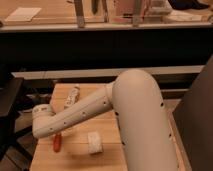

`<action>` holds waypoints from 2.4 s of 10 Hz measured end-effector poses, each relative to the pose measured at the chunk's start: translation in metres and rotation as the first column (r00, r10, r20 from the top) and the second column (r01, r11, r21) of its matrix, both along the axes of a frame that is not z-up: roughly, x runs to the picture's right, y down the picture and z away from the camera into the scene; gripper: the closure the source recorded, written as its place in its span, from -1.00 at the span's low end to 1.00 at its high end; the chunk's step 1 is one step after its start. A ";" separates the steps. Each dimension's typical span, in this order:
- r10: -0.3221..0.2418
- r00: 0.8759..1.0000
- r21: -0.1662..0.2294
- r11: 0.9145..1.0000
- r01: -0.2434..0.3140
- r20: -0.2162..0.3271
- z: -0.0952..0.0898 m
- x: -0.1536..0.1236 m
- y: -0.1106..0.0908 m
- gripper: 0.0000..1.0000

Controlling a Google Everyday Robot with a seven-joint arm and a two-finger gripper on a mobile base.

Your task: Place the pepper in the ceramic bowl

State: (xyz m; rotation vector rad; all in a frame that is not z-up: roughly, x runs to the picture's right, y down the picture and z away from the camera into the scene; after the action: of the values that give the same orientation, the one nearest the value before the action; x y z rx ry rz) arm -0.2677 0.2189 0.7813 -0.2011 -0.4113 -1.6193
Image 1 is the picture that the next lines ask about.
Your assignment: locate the white folded cloth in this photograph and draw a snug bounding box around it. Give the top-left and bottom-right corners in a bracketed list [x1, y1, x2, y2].
[87, 132, 103, 154]

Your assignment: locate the white paper sheet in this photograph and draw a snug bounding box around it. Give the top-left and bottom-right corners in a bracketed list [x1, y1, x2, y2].
[5, 7, 41, 22]

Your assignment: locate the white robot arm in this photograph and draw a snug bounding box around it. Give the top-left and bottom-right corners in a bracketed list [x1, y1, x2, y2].
[33, 69, 178, 171]

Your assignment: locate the red pepper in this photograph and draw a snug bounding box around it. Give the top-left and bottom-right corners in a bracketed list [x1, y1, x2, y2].
[53, 133, 62, 152]

